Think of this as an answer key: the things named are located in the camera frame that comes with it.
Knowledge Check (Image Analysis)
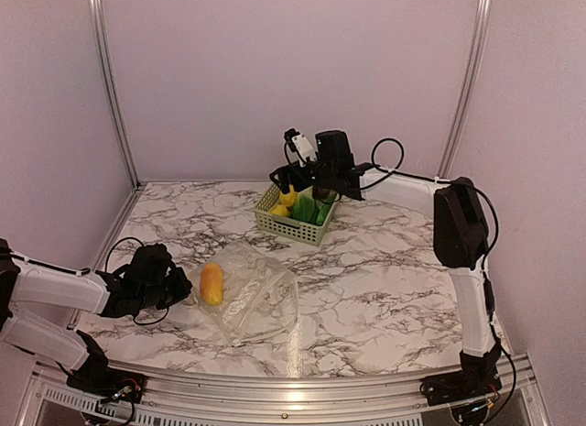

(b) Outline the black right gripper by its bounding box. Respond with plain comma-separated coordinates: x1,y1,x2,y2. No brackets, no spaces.
271,160,336,194

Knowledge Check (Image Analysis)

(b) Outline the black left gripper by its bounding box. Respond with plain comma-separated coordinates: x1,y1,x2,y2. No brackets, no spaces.
139,267,191,311

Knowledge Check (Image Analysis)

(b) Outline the yellow fake lemon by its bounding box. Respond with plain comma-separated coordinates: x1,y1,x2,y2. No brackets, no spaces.
278,190,298,208
269,204,290,217

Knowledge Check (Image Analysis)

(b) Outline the green fake leafy vegetable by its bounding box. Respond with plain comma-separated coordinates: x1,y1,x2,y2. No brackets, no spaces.
290,192,320,225

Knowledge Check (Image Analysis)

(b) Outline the green fake chili pepper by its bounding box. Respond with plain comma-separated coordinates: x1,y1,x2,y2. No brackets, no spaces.
315,202,333,226

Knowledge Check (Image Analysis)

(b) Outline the clear zip top bag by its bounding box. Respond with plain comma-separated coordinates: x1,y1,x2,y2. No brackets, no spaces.
188,241,298,346

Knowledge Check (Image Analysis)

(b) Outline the brown fake potato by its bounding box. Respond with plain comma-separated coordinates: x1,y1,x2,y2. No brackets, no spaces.
311,187,338,204

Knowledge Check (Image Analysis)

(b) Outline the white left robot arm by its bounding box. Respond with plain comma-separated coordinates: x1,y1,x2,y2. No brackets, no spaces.
1,240,192,394

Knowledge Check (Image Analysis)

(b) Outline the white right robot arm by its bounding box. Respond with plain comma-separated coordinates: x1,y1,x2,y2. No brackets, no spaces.
269,128,498,357

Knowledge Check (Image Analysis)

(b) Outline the pale green perforated basket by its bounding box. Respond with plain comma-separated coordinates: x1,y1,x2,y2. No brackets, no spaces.
255,184,338,246

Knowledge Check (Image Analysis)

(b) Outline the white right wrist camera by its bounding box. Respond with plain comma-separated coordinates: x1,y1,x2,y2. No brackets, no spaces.
284,128,318,166

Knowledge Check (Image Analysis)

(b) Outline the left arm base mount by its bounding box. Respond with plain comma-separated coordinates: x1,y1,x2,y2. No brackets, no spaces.
67,331,146,403

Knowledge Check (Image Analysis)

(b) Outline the aluminium front rail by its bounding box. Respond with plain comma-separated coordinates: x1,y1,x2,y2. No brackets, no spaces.
27,350,541,426

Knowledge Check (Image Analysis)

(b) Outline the right aluminium frame post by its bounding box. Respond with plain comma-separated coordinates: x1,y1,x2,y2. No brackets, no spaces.
437,0,493,178

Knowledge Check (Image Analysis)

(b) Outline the aluminium frame post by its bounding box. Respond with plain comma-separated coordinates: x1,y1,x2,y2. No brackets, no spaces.
89,0,141,191
437,0,493,178

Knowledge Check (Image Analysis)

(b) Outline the left aluminium frame post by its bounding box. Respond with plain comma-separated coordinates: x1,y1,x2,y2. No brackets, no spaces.
89,0,141,191

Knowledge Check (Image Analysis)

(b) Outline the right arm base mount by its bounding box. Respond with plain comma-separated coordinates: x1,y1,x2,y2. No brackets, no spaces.
419,344,502,406

